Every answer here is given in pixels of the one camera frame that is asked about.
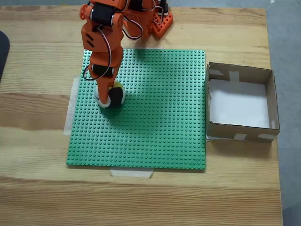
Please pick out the green studded baseplate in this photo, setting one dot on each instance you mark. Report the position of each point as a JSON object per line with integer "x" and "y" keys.
{"x": 152, "y": 117}

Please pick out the black yellow white ball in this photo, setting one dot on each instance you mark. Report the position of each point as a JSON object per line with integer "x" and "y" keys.
{"x": 116, "y": 96}

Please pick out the white paper box lining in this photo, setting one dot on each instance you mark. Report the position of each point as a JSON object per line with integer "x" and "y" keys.
{"x": 240, "y": 106}

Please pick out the open cardboard box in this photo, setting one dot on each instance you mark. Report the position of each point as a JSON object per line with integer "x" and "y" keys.
{"x": 235, "y": 134}

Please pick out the black rounded object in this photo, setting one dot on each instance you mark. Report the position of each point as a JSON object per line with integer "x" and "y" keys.
{"x": 3, "y": 51}

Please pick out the wide clear tape strip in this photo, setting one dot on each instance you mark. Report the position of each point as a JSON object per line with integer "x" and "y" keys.
{"x": 70, "y": 113}

